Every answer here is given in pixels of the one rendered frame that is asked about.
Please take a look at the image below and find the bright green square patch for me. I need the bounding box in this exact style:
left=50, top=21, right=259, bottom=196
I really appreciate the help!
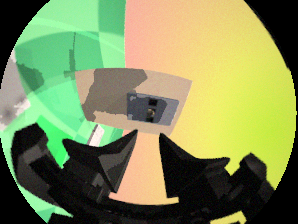
left=36, top=115, right=73, bottom=167

